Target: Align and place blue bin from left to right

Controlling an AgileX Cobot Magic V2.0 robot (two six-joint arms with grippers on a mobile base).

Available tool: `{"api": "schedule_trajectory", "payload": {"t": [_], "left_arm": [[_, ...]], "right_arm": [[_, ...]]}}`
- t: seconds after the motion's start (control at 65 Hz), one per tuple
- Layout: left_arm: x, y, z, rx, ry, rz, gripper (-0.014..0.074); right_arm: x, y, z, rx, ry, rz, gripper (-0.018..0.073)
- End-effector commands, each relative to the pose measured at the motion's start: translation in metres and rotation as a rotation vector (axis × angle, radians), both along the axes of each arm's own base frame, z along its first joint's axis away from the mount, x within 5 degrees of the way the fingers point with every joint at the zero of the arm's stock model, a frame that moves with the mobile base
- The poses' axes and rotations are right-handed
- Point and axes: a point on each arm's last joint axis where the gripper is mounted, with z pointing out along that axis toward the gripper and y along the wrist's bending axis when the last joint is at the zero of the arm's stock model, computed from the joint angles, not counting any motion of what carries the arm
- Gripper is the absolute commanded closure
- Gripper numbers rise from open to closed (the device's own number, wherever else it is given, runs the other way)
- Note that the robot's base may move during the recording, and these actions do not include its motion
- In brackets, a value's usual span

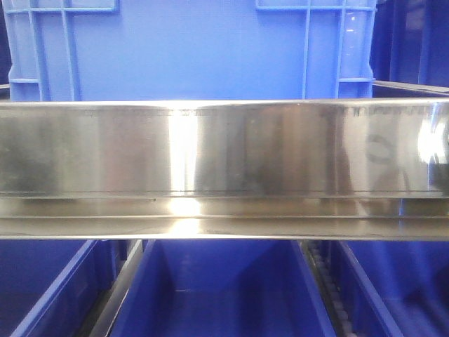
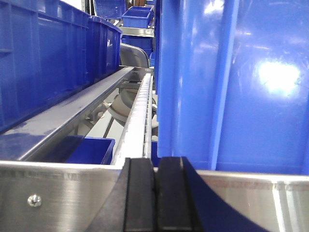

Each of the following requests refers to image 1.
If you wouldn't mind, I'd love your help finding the dark blue bin lower left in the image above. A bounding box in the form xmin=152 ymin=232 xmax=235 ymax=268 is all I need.
xmin=1 ymin=240 xmax=120 ymax=336

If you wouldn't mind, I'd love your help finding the roller track lower right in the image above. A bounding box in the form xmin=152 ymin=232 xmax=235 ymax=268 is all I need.
xmin=300 ymin=240 xmax=362 ymax=336

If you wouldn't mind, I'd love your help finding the dark blue bin lower right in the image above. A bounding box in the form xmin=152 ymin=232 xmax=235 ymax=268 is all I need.
xmin=321 ymin=241 xmax=448 ymax=336

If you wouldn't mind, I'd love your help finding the dark blue bin upper right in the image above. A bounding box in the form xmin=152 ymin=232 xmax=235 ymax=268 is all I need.
xmin=370 ymin=0 xmax=448 ymax=87

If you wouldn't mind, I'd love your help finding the dark blue bin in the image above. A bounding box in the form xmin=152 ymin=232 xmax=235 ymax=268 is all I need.
xmin=1 ymin=240 xmax=120 ymax=336
xmin=370 ymin=0 xmax=448 ymax=87
xmin=111 ymin=239 xmax=335 ymax=336
xmin=321 ymin=241 xmax=448 ymax=336

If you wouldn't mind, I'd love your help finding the dark blue bin lower centre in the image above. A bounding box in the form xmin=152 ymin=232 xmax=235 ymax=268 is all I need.
xmin=111 ymin=239 xmax=335 ymax=336

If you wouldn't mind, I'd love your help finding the stainless steel shelf front rail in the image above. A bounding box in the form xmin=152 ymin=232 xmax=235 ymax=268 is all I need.
xmin=1 ymin=98 xmax=448 ymax=240

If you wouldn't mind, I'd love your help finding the steel divider rail lower left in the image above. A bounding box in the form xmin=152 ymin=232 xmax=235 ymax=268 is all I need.
xmin=75 ymin=239 xmax=143 ymax=336

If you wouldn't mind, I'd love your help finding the light blue plastic bin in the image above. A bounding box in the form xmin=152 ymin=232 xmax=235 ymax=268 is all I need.
xmin=2 ymin=1 xmax=376 ymax=101

